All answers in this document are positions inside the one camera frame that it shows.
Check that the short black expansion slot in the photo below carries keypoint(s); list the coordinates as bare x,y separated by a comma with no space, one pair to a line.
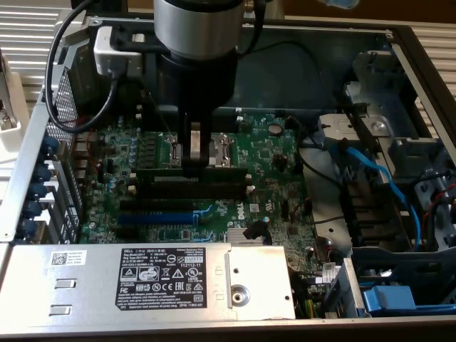
127,233

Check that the small silver drive bracket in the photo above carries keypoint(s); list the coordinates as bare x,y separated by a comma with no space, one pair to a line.
338,128

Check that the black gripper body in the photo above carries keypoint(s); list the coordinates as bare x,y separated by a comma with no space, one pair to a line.
199,78

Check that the silver disk bay cage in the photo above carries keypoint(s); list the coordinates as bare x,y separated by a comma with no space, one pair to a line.
384,96

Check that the long black expansion slot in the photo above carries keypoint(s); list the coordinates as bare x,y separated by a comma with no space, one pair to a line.
156,205

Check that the silver power supply unit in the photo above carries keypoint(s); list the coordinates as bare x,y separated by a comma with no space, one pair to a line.
89,295

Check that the silver chipset heatsink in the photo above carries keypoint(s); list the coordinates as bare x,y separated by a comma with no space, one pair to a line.
237,238

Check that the black plastic bracket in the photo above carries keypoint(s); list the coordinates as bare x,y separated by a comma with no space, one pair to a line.
370,213

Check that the thin steel locking lever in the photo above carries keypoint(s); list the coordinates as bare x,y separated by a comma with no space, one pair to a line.
164,121

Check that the open silver PC case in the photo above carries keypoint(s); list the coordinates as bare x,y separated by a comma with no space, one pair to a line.
303,82

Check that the black RAM slot white latches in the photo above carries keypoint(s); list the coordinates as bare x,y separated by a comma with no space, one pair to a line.
213,195
213,184

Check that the dark RAM stick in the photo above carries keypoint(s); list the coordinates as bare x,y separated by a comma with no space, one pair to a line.
156,172

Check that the white parts rack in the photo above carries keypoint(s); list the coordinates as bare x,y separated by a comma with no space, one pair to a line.
18,142

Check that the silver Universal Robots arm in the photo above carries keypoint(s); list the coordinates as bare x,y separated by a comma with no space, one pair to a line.
196,28

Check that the black regulatory label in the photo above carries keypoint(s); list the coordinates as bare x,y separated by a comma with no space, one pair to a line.
160,278

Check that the white barcode sticker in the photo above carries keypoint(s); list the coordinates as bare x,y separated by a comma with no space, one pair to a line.
67,258

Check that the blue plastic latch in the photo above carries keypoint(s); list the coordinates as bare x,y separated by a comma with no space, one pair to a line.
388,299

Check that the round coin battery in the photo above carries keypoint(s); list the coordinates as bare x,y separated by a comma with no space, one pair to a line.
274,129

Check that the silver metal bracket part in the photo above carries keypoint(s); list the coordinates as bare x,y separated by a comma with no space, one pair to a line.
5,119

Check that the silver CPU socket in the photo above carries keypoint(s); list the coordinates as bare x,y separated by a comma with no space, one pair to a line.
224,149

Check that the blue slot cover clip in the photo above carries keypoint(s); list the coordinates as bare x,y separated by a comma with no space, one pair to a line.
37,190
32,209
26,227
44,172
49,146

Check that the green Dell motherboard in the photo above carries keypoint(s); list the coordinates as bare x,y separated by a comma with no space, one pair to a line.
270,167

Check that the black plastic bar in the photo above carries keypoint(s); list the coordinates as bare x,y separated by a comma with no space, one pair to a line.
363,124

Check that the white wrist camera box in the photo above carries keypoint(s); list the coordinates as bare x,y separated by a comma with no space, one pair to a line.
114,57

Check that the silver rear port block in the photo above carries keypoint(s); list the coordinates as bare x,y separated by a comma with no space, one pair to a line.
81,139
80,173
80,153

